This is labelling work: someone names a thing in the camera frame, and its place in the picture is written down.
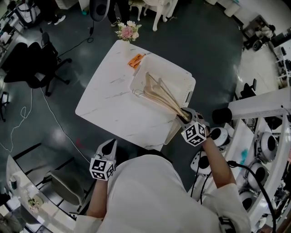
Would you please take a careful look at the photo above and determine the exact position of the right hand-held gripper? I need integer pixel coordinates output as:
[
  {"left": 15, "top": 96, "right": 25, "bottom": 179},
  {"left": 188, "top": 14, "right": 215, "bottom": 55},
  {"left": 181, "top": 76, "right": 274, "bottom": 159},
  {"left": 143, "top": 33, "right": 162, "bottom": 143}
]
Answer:
[{"left": 176, "top": 107, "right": 211, "bottom": 147}]

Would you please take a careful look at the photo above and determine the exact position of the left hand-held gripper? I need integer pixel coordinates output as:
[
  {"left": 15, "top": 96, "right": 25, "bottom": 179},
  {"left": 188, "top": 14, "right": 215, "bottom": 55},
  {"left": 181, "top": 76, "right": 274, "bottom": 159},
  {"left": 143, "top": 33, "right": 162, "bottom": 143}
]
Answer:
[{"left": 89, "top": 138, "right": 118, "bottom": 182}]

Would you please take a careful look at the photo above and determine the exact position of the wooden hanger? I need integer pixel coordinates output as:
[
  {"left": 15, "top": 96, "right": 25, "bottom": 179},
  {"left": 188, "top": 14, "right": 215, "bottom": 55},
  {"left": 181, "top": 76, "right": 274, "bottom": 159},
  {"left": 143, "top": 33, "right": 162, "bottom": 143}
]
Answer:
[
  {"left": 136, "top": 72, "right": 191, "bottom": 120},
  {"left": 145, "top": 72, "right": 191, "bottom": 119},
  {"left": 133, "top": 77, "right": 194, "bottom": 122}
]

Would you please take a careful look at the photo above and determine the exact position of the white perforated plastic basket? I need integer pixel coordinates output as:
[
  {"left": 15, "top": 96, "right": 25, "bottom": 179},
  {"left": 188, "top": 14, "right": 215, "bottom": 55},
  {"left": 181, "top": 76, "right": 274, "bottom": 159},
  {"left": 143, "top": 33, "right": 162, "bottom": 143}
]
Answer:
[{"left": 129, "top": 54, "right": 197, "bottom": 110}]

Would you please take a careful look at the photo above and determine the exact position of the person's left forearm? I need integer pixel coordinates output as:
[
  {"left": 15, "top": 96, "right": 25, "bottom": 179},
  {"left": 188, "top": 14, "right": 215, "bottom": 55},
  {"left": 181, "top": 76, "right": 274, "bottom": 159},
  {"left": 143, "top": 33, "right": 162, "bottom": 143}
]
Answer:
[{"left": 86, "top": 179, "right": 110, "bottom": 218}]

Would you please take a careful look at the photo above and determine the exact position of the person's right forearm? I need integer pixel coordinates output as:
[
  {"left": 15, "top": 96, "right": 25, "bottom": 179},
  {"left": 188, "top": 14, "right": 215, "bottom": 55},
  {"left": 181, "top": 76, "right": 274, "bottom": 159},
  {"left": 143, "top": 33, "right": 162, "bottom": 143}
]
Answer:
[{"left": 201, "top": 136, "right": 237, "bottom": 189}]

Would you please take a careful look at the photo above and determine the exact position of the white laundry basket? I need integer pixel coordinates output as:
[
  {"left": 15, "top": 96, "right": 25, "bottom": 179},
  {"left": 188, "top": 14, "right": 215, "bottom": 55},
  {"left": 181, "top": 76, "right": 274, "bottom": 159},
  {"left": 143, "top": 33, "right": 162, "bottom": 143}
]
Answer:
[{"left": 163, "top": 122, "right": 182, "bottom": 146}]

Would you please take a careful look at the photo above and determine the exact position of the grey armchair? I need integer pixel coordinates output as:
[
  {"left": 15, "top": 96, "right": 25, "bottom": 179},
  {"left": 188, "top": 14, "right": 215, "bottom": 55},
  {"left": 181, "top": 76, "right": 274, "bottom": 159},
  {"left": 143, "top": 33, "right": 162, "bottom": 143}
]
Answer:
[{"left": 44, "top": 169, "right": 86, "bottom": 205}]

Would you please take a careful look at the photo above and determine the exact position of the white round device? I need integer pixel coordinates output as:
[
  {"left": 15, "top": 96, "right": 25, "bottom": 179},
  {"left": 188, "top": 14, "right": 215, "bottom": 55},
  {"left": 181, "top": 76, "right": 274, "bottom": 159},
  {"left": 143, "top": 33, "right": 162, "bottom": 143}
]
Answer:
[
  {"left": 190, "top": 151, "right": 212, "bottom": 176},
  {"left": 256, "top": 131, "right": 278, "bottom": 163},
  {"left": 209, "top": 127, "right": 231, "bottom": 147},
  {"left": 238, "top": 191, "right": 255, "bottom": 212},
  {"left": 246, "top": 162, "right": 270, "bottom": 193}
]

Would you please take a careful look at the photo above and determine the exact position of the curved white marble counter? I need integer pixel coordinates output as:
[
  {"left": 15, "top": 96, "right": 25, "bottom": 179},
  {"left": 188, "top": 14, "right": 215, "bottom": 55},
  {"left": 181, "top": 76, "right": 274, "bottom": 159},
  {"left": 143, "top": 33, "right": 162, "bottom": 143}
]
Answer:
[{"left": 5, "top": 154, "right": 77, "bottom": 232}]

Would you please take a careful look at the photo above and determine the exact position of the person's white shirt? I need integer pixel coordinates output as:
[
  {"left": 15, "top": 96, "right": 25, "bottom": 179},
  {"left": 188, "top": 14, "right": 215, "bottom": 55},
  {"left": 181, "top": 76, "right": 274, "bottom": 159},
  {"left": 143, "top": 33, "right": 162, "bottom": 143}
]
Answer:
[{"left": 76, "top": 154, "right": 252, "bottom": 233}]

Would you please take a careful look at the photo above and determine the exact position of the white shelf rack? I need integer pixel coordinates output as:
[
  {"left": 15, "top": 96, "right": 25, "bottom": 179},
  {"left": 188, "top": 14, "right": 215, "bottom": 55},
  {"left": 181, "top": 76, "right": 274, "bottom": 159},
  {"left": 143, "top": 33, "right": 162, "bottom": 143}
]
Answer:
[{"left": 200, "top": 87, "right": 291, "bottom": 230}]

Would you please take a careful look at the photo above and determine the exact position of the small flower pot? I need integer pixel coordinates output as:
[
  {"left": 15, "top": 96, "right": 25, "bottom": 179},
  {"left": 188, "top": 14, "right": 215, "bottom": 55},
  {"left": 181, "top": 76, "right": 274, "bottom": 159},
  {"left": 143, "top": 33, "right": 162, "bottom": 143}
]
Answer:
[{"left": 27, "top": 196, "right": 44, "bottom": 213}]

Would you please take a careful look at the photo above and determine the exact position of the orange packet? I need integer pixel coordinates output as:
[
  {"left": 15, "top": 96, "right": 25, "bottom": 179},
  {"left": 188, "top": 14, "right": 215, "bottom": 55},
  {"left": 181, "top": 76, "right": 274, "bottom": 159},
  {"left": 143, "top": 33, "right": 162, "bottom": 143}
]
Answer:
[{"left": 127, "top": 53, "right": 146, "bottom": 69}]

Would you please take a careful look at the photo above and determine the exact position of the black wheeled equipment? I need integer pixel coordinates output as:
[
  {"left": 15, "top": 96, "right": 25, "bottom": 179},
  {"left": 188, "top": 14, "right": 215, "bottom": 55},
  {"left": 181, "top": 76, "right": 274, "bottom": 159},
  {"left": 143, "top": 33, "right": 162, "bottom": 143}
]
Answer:
[{"left": 242, "top": 15, "right": 277, "bottom": 52}]

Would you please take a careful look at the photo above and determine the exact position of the pink flower bouquet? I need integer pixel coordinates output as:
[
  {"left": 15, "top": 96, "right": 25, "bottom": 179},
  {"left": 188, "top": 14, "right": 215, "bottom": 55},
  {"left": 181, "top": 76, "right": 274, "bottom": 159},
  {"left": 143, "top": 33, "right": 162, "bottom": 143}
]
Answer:
[{"left": 115, "top": 20, "right": 142, "bottom": 42}]

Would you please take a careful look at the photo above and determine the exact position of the white ornate table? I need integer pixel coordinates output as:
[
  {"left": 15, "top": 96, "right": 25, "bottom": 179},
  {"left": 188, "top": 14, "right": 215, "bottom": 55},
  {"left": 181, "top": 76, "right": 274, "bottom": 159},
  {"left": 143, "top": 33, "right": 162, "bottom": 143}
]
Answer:
[{"left": 129, "top": 0, "right": 179, "bottom": 32}]

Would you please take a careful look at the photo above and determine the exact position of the black office chair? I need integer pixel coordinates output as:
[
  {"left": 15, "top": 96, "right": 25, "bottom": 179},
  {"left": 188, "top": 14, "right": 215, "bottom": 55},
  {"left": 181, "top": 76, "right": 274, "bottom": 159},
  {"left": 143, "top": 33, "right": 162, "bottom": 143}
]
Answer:
[
  {"left": 0, "top": 91, "right": 10, "bottom": 122},
  {"left": 1, "top": 31, "right": 73, "bottom": 97}
]

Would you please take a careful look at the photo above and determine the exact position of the dark pod chair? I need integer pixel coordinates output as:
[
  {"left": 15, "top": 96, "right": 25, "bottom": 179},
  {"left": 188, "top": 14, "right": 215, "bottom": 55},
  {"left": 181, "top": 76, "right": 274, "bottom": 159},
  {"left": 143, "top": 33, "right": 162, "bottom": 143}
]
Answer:
[{"left": 89, "top": 0, "right": 111, "bottom": 23}]

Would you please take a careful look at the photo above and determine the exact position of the cluttered white desk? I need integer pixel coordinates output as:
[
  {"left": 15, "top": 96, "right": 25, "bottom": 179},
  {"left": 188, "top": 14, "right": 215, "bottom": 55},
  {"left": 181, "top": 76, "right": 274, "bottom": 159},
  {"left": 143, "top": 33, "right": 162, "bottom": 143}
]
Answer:
[{"left": 0, "top": 0, "right": 44, "bottom": 60}]

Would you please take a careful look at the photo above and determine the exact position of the white floor cable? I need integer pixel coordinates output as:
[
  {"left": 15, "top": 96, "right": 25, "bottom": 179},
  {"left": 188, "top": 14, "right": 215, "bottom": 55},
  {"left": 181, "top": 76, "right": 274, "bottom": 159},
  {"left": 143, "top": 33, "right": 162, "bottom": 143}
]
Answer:
[{"left": 0, "top": 87, "right": 91, "bottom": 163}]

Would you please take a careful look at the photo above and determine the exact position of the black metal frame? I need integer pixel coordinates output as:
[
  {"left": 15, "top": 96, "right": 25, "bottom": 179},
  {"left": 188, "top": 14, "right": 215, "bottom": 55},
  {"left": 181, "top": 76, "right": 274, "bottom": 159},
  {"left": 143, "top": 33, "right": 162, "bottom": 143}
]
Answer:
[{"left": 12, "top": 142, "right": 96, "bottom": 216}]

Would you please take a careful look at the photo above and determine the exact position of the thick black cable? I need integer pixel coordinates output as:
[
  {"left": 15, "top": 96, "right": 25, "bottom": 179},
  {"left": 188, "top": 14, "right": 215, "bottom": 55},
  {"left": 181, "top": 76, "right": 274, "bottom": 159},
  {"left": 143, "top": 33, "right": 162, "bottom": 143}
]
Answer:
[{"left": 228, "top": 160, "right": 277, "bottom": 233}]

